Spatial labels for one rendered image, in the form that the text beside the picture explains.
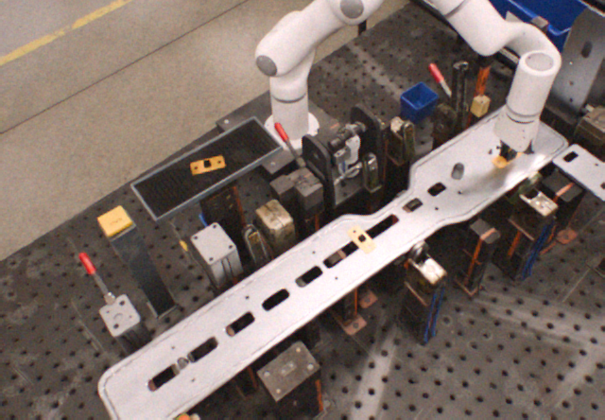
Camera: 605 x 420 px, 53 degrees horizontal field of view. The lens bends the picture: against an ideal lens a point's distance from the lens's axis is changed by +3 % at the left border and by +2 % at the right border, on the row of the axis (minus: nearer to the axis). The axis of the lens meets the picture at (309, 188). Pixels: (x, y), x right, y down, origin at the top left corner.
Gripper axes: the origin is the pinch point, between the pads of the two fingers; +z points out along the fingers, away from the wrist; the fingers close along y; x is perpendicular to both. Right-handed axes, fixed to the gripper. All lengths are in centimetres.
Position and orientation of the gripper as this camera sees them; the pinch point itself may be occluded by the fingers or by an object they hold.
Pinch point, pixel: (509, 151)
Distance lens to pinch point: 169.7
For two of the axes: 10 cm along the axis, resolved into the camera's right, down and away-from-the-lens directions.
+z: 0.6, 5.9, 8.0
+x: 8.0, -5.0, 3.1
